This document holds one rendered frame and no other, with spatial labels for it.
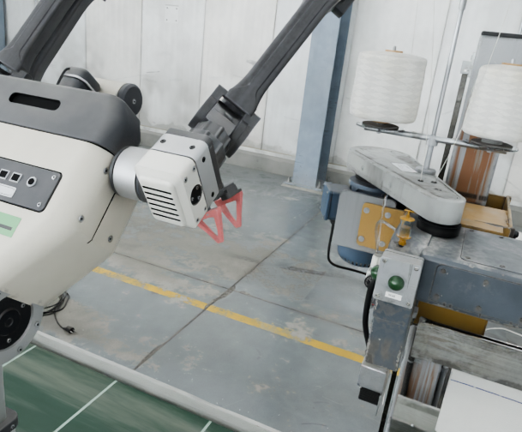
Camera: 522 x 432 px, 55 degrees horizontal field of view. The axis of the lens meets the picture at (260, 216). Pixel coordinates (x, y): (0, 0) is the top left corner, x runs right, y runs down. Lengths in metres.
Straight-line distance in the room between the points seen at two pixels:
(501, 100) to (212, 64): 6.00
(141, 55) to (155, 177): 6.87
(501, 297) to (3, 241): 0.86
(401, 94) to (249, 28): 5.61
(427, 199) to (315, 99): 4.91
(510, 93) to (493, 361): 0.58
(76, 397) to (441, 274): 1.46
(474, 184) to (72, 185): 1.03
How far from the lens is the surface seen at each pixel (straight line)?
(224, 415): 1.93
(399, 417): 1.66
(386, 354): 1.10
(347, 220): 1.42
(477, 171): 1.46
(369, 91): 1.23
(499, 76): 1.22
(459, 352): 1.26
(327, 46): 5.91
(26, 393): 2.11
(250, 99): 0.96
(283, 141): 6.64
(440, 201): 1.09
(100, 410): 2.00
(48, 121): 0.96
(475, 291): 1.02
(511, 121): 1.22
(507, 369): 1.27
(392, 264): 0.96
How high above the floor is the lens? 1.69
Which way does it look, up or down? 20 degrees down
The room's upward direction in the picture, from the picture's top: 6 degrees clockwise
